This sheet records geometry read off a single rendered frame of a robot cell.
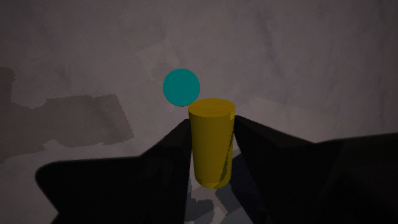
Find yellow cylinder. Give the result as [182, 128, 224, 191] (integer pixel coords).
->
[188, 98, 235, 189]

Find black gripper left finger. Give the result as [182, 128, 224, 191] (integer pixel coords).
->
[35, 119, 192, 224]

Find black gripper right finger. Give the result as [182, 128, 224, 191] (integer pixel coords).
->
[234, 115, 398, 224]

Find cyan circle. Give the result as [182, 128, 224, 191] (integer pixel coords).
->
[163, 68, 200, 106]

